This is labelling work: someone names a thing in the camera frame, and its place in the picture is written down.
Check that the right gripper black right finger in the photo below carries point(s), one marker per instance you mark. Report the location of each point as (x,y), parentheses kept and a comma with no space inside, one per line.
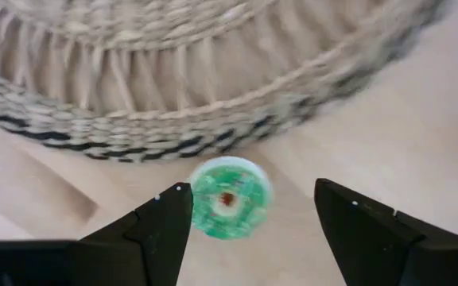
(372,246)

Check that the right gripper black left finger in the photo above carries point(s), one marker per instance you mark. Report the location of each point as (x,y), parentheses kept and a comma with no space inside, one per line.
(133,254)

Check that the round woven straw placemat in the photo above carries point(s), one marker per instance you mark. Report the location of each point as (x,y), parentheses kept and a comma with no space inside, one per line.
(173,79)

